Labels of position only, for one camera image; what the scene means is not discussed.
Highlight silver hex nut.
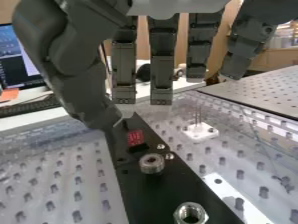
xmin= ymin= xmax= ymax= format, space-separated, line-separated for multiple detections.
xmin=172 ymin=201 xmax=210 ymax=224

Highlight clear box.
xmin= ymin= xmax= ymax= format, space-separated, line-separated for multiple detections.
xmin=0 ymin=89 xmax=298 ymax=224

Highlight white square plate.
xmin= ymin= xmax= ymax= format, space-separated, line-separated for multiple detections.
xmin=180 ymin=121 xmax=221 ymax=141

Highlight black keyboard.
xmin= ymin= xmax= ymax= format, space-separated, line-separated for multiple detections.
xmin=0 ymin=94 xmax=63 ymax=119

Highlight computer screen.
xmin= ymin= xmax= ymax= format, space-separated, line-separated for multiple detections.
xmin=0 ymin=23 xmax=47 ymax=90

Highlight silver bearing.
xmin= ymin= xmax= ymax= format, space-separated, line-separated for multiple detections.
xmin=138 ymin=153 xmax=166 ymax=175

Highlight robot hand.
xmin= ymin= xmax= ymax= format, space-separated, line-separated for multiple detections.
xmin=12 ymin=0 xmax=298 ymax=131

